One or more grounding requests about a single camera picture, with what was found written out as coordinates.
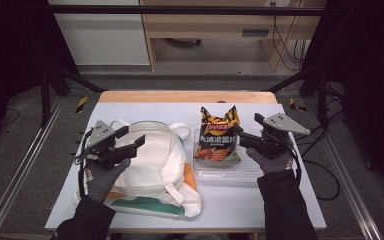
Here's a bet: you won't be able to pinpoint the clear plastic container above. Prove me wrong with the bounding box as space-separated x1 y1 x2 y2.
192 128 265 188

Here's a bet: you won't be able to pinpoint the aluminium rail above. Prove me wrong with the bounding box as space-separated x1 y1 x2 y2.
0 95 65 240
303 96 384 240

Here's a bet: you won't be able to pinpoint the black floor cables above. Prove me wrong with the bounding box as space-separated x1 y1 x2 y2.
293 82 347 158

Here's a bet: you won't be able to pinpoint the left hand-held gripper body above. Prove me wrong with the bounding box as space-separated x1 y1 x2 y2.
80 120 123 171

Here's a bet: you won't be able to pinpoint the black frame strut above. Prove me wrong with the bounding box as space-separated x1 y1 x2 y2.
39 62 107 128
262 62 330 128

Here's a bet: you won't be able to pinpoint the black orange crisp packet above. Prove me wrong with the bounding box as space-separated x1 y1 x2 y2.
194 105 242 165

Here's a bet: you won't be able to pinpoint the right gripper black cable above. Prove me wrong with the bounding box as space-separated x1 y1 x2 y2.
288 138 342 202

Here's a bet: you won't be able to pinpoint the person's left hand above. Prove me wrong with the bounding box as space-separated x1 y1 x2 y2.
85 158 132 204

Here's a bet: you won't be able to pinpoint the wooden desk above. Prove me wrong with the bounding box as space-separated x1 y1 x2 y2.
139 0 328 72

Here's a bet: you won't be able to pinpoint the white cabinet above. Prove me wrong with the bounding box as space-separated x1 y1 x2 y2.
47 0 151 66

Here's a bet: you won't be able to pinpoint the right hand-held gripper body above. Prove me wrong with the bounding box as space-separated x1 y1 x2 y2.
261 112 311 160

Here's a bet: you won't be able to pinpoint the thin black floor cable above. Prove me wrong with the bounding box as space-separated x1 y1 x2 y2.
0 107 21 128

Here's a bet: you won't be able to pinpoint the black chair base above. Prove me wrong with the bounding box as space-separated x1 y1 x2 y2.
163 37 203 48

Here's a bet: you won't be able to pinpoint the black horizontal frame bar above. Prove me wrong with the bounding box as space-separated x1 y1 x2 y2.
50 4 325 17

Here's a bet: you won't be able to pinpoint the person's right hand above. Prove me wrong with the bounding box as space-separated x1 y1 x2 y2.
245 147 295 176

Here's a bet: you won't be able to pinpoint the wooden table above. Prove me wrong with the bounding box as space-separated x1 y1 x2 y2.
98 90 278 105

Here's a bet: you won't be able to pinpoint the hanging black cables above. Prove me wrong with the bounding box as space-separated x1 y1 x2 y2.
270 2 310 72

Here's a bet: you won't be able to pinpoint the cream tote bag colourful patches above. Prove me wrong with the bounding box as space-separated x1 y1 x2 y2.
73 118 203 220

